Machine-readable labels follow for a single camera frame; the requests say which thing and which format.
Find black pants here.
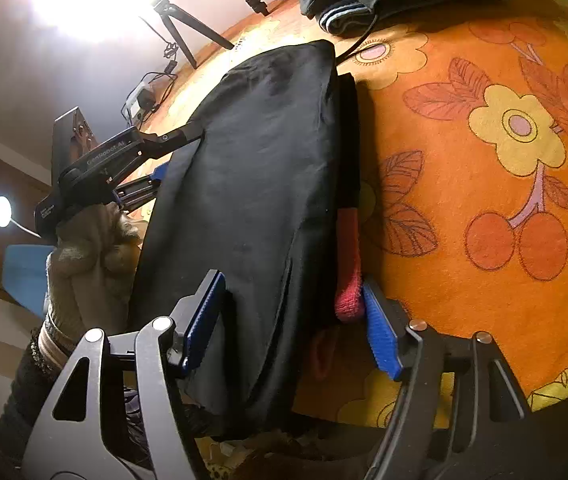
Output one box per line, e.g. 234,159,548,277
126,39,365,438

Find white power strip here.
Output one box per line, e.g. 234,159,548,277
123,95,147,122

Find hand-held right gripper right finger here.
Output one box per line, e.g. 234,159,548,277
361,275,534,480

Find beige crumpled cloth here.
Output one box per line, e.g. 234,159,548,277
198,429,325,480

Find person's left hand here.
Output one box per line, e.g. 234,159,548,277
45,200,143,332

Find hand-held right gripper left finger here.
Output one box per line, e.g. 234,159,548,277
21,269,227,480

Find red knit cloth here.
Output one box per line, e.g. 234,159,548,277
309,205,365,382

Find white clip lamp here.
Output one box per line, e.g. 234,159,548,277
0,196,41,237

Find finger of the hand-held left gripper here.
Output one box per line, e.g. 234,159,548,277
113,160,173,212
136,122,205,159

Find orange floral blanket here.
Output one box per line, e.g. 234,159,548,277
129,0,568,431

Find blue chair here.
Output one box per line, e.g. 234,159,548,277
1,244,56,319

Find black power adapter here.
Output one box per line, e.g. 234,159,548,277
136,86,159,110

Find black tripod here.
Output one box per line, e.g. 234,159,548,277
139,0,235,70

